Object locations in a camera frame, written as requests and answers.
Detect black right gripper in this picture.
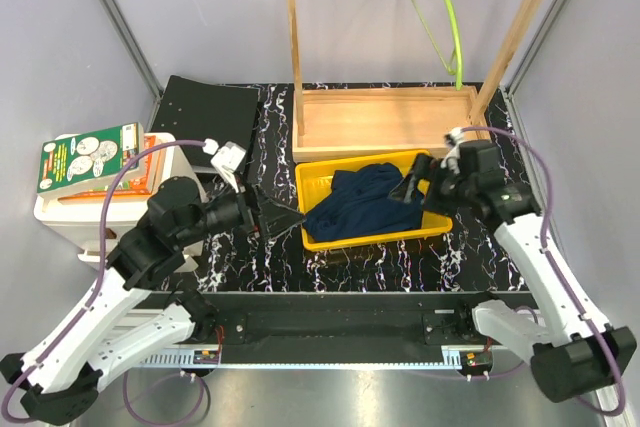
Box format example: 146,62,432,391
389,152,476,219

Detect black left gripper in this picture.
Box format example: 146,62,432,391
177,168,307,247

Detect navy blue shorts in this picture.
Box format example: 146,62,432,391
303,163,424,242

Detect neon yellow clothes hanger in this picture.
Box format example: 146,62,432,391
409,0,465,90

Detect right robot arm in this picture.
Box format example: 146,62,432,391
389,140,637,403

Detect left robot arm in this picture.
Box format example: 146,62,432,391
1,177,304,426

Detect yellow plastic tray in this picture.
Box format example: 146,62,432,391
295,149,453,252

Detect wooden clothes rack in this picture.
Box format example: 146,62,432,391
286,0,543,162

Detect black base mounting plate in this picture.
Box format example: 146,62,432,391
119,290,536,367

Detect black foam board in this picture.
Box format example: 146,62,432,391
150,75,263,176

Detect green printed cardboard box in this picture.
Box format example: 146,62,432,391
37,122,159,200

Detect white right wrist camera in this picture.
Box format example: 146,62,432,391
440,127,465,174

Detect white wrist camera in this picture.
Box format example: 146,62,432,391
440,127,465,174
202,138,246,193

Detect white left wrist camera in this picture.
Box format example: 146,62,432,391
202,138,246,193

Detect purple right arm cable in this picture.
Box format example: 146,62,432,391
414,126,629,418

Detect left aluminium frame post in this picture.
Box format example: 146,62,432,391
99,0,163,100

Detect aluminium frame post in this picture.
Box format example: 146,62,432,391
99,0,163,100
504,0,604,98

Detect right aluminium frame post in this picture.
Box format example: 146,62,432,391
504,0,604,98

